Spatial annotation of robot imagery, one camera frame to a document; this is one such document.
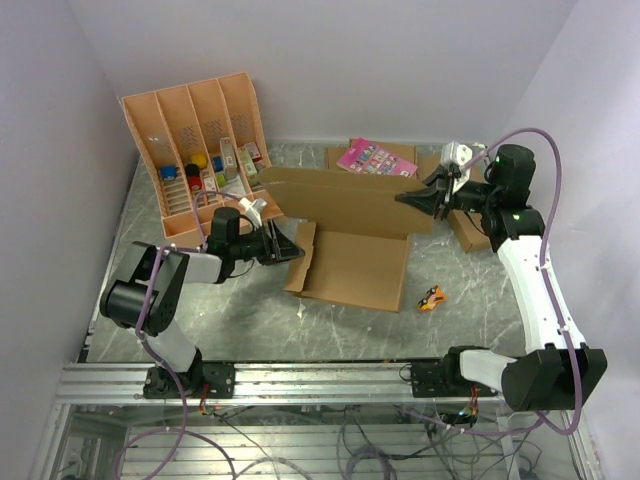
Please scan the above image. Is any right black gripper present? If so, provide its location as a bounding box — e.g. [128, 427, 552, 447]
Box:
[395, 165, 499, 221]

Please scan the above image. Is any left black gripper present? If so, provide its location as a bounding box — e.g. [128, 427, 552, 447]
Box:
[231, 219, 306, 267]

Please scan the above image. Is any large cardboard box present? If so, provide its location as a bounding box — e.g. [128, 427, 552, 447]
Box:
[259, 166, 433, 312]

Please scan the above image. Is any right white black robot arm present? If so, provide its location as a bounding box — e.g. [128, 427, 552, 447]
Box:
[396, 142, 607, 411]

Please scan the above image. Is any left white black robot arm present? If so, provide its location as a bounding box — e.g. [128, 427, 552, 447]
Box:
[99, 207, 304, 399]

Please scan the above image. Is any folded cardboard box middle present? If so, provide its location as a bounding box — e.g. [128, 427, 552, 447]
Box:
[416, 153, 485, 183]

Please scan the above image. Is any small folded cardboard box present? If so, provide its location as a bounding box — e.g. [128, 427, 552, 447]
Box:
[447, 210, 491, 253]

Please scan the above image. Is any folded cardboard box under book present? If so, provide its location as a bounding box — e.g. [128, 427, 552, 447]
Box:
[323, 139, 421, 176]

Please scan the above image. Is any pink paperback book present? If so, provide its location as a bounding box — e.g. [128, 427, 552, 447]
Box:
[336, 138, 419, 179]

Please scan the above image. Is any green white small carton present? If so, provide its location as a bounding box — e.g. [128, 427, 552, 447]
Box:
[238, 147, 258, 187]

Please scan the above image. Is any orange toy car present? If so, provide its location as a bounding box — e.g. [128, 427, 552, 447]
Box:
[417, 284, 447, 312]

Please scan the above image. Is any peach plastic file organizer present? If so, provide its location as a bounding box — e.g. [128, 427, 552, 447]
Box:
[121, 72, 282, 247]

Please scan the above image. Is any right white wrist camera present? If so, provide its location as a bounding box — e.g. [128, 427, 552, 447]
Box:
[440, 141, 473, 194]

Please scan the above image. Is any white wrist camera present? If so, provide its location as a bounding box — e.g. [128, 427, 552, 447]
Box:
[239, 197, 267, 229]
[440, 141, 473, 194]

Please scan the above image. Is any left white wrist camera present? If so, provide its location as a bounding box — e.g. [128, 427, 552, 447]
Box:
[239, 197, 267, 229]

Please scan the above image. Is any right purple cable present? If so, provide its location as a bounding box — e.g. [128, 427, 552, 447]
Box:
[449, 127, 584, 436]

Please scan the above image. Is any purple cable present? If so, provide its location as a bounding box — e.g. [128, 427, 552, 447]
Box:
[113, 190, 246, 476]
[449, 127, 584, 436]

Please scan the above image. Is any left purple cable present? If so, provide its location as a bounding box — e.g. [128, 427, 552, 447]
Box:
[113, 190, 246, 476]

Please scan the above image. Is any aluminium mounting rail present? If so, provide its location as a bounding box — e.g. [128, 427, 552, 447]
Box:
[57, 360, 581, 406]

